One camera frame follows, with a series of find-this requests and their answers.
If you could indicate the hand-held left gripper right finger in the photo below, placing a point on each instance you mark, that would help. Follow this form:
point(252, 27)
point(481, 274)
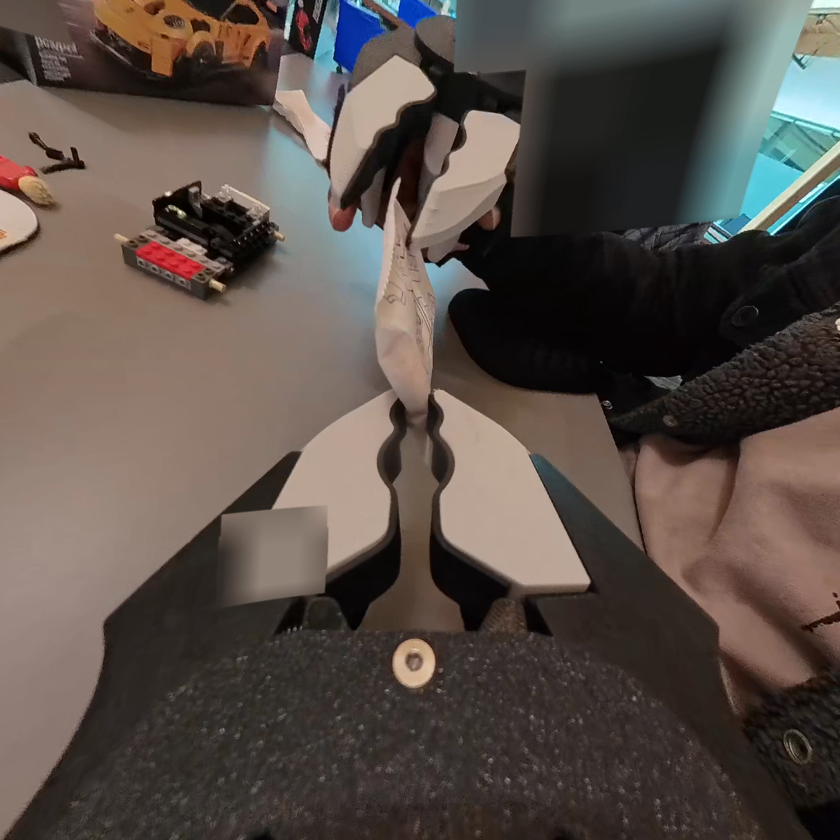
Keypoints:
point(505, 518)

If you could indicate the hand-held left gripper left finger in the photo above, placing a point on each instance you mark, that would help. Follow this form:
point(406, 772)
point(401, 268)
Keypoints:
point(354, 485)

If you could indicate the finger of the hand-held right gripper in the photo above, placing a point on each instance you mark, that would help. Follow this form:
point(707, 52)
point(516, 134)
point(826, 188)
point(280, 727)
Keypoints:
point(479, 170)
point(374, 111)

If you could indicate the torn white paper strip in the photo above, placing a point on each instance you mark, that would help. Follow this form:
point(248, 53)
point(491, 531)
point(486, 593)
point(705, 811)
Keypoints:
point(403, 328)

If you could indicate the person's right forearm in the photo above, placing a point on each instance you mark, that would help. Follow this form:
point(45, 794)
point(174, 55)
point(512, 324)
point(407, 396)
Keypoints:
point(590, 308)

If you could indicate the grey desk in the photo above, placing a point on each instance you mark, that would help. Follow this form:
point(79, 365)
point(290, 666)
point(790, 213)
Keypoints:
point(164, 394)

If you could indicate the person's right hand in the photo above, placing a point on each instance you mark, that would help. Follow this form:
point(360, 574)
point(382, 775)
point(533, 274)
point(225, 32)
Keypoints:
point(341, 218)

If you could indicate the background blue bin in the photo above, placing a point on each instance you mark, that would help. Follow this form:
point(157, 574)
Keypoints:
point(359, 29)

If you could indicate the black and red box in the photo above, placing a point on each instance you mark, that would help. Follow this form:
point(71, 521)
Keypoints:
point(308, 26)

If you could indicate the grey quilted cloth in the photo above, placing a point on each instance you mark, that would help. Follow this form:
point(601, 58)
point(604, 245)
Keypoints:
point(669, 236)

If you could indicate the toy car box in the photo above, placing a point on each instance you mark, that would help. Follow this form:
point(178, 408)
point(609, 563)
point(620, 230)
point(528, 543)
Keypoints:
point(164, 59)

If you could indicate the partly built toy car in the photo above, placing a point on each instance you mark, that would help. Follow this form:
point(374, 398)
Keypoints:
point(197, 243)

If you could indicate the person's pink shirt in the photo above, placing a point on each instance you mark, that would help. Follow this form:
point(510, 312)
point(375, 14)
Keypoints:
point(741, 544)

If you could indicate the person's black fleece jacket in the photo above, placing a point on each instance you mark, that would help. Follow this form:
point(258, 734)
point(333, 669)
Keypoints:
point(754, 380)

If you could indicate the black toy axle piece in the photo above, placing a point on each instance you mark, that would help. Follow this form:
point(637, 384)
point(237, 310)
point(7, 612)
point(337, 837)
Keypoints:
point(69, 164)
point(46, 145)

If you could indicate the red and beige toy piece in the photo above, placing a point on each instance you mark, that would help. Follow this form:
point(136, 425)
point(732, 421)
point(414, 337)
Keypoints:
point(19, 177)

